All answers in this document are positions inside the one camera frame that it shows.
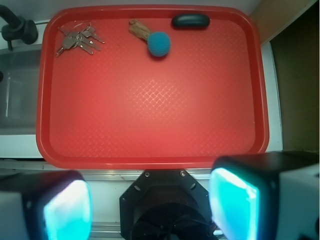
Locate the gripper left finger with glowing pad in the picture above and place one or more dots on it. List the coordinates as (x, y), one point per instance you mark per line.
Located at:
(54, 205)

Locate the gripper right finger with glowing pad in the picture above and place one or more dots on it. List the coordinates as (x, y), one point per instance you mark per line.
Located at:
(266, 196)

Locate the silver key bunch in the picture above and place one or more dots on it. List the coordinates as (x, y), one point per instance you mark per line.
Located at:
(82, 35)

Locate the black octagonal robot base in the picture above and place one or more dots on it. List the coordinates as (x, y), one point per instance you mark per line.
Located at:
(166, 205)

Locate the grey metal sink basin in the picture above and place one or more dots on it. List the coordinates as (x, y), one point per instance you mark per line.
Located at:
(19, 79)

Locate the red plastic tray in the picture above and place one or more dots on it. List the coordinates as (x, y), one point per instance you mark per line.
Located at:
(123, 108)

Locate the black faucet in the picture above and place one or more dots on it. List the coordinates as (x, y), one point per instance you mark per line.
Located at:
(17, 28)

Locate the blue foam ball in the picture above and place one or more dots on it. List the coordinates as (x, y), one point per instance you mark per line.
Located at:
(159, 44)

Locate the black oblong case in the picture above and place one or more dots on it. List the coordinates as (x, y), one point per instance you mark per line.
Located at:
(190, 20)

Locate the brown driftwood piece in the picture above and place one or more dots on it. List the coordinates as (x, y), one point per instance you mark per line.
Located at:
(139, 30)

